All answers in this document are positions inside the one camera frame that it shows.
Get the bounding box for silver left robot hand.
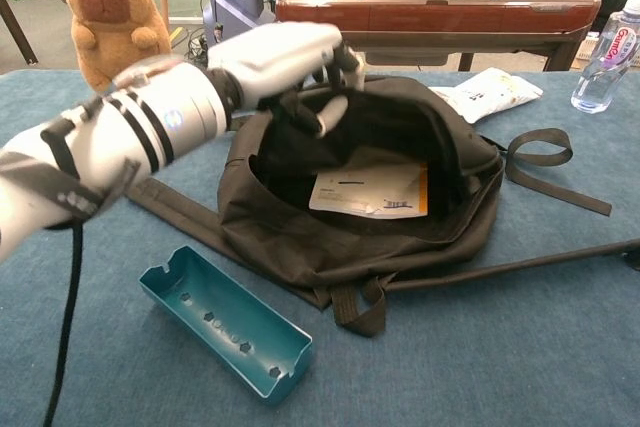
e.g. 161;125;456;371
207;21;367;138

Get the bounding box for black fabric backpack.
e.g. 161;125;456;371
117;75;614;338

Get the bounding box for brown mahjong table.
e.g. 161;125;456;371
274;0;603;73

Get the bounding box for brown capybara plush toy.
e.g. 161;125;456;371
63;0;174;93

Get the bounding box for white snack packet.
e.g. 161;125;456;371
429;68;544;124

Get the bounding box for teal metal tray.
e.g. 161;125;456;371
138;245;315;407

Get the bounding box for clear plastic water bottle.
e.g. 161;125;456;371
570;0;640;115

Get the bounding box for tangled floor cables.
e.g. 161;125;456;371
185;29;210;68

